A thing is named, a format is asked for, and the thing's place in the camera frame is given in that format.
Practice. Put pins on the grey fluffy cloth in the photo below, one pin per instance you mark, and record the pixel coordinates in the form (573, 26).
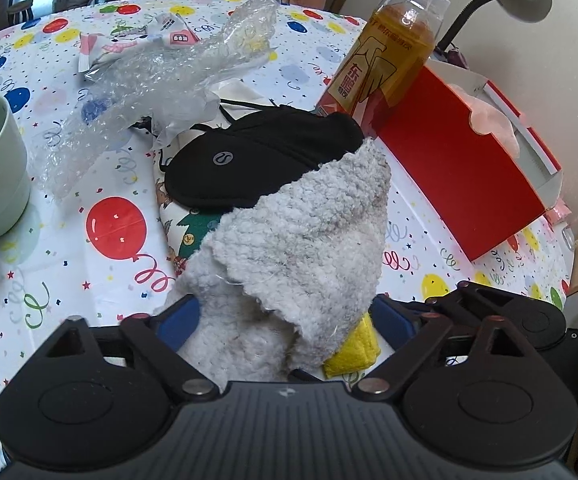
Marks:
(283, 284)

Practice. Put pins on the christmas tree tote bag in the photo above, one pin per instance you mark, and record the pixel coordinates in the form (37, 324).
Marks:
(184, 219)

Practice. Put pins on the red cardboard box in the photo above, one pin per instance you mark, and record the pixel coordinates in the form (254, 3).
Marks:
(482, 194)

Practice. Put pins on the amber tea drink bottle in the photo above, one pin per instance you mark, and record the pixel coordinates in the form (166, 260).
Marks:
(392, 48)

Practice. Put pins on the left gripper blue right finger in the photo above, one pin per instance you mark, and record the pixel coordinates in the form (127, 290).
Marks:
(415, 336)

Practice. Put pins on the yellow sponge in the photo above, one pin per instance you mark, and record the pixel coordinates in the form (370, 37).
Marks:
(358, 352)

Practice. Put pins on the balloon pattern tablecloth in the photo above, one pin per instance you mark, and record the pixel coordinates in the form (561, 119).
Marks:
(102, 252)

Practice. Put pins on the panda wet wipes pack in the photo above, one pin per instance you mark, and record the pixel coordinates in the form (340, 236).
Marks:
(163, 30)

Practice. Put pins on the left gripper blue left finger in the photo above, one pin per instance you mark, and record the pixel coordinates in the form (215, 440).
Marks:
(155, 341)

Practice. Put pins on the clear bubble wrap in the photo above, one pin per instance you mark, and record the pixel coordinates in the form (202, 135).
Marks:
(171, 86)

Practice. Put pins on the small wooden stool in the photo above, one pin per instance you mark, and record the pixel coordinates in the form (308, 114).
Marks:
(20, 12)

